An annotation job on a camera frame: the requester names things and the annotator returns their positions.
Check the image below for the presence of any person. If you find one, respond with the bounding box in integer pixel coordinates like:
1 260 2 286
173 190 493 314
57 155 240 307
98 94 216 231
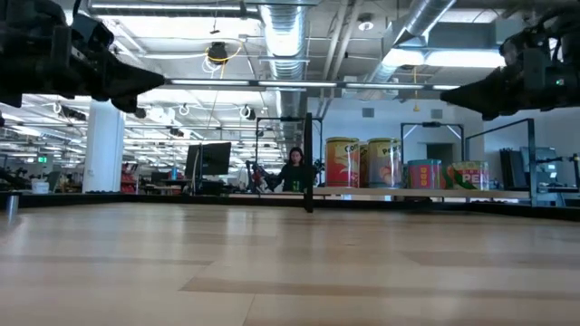
274 146 314 194

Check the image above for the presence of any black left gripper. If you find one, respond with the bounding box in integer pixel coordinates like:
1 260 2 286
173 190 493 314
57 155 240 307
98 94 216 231
44 24 166 114

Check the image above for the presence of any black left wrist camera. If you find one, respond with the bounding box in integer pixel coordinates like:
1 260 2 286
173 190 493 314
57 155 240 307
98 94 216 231
70 12 115 52

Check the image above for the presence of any black ceiling camera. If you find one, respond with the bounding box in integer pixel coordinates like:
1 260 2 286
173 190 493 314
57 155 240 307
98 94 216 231
207 41 230 64

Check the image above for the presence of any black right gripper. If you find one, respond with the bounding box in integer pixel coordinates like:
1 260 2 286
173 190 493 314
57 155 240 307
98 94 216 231
440 48 570 122

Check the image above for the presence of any short silver metal post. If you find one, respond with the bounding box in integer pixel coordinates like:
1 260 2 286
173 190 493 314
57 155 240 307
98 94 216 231
5 189 21 218

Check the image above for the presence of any black background workstation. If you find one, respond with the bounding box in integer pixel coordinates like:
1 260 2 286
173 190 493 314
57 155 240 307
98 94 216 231
498 145 580 207

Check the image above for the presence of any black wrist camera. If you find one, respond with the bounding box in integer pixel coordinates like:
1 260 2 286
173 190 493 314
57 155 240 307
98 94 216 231
498 27 552 67
70 12 115 52

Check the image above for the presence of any silver ventilation duct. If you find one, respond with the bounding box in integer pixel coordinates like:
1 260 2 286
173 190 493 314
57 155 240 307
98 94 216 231
257 0 314 119
362 0 459 87

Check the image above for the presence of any pink teal can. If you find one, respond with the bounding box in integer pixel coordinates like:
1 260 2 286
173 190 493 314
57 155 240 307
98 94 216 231
406 158 444 190

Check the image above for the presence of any yellow peaches can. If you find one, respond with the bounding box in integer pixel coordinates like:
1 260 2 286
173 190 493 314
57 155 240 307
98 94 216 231
366 137 403 189

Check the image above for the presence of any white square pillar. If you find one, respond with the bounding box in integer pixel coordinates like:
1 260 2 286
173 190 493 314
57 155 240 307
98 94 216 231
82 100 126 195

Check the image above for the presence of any black background frame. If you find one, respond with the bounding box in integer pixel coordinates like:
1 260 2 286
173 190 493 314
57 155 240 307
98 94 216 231
400 120 465 189

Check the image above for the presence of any red yellow corn can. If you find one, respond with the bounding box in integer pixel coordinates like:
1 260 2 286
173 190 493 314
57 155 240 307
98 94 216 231
324 136 361 188

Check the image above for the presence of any white ceiling smoke detector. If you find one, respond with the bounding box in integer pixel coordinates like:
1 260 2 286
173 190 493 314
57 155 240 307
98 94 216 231
356 13 375 33

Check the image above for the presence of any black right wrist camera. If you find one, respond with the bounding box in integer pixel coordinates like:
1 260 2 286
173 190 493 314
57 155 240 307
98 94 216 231
498 27 552 67

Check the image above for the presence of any orange brown can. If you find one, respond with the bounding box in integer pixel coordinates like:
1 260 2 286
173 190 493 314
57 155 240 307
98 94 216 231
358 140 371 188

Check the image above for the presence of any black computer monitor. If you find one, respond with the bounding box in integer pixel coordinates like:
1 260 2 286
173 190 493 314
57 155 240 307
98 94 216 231
184 141 233 196

